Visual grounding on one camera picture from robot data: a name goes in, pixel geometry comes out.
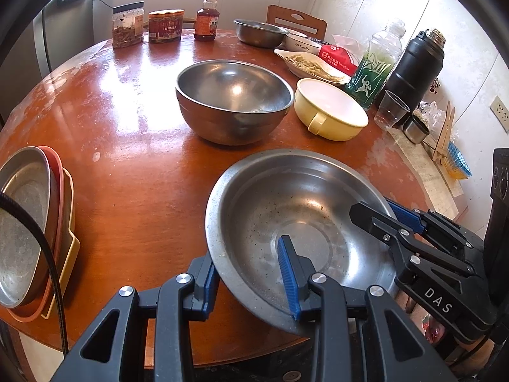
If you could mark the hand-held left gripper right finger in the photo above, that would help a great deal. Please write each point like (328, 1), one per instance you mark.
(288, 274)

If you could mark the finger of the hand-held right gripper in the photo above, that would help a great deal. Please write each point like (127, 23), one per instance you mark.
(373, 221)
(407, 217)

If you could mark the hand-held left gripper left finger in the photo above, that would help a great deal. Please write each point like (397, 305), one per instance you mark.
(208, 286)

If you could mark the wide steel basin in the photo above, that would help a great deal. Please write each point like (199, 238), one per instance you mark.
(278, 203)

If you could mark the yellow shell-shaped plate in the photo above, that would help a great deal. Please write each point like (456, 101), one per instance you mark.
(69, 242)

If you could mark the pink plastic plate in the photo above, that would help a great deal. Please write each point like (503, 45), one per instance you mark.
(57, 191)

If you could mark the deep steel bowl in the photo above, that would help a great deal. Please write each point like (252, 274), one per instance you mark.
(234, 99)

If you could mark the steel pan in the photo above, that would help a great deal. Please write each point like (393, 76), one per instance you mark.
(22, 223)

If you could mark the person's pink patterned clothing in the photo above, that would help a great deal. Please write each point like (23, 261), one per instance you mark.
(431, 328)

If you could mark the blue and yellow paper liners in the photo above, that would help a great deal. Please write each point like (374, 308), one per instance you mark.
(459, 163)

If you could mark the steel thermos cap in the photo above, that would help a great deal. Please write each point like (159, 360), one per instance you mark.
(415, 131)

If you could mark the wooden stand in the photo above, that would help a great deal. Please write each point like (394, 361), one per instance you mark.
(444, 135)

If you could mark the clear plastic cup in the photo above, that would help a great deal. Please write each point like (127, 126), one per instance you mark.
(391, 111)

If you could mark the green drink bottle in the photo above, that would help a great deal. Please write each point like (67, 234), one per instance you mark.
(372, 75)

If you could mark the black thermos flask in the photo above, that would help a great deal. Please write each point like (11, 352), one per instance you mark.
(413, 71)

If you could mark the yellow noodles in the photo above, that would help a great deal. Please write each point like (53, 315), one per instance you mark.
(314, 67)

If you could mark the red tissue pack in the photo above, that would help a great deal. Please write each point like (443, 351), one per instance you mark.
(338, 57)

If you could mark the white oblong plate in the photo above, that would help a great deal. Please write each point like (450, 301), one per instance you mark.
(286, 63)

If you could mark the printed white ceramic bowl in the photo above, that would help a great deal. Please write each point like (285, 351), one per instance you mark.
(302, 45)

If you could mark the wooden chair with carved back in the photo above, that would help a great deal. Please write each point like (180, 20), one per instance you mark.
(296, 18)

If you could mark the small steel bowl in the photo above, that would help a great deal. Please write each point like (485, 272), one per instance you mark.
(258, 34)

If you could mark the brown sauce bottle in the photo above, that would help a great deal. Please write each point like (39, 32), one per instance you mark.
(206, 24)

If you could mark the red labelled jar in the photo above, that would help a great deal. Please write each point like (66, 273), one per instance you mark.
(166, 28)

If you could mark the clear jar with dark lid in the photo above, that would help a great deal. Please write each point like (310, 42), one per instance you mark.
(128, 28)

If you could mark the grey refrigerator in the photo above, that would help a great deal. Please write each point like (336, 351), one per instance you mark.
(59, 36)

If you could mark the white wall socket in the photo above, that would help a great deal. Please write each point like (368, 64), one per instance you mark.
(500, 111)

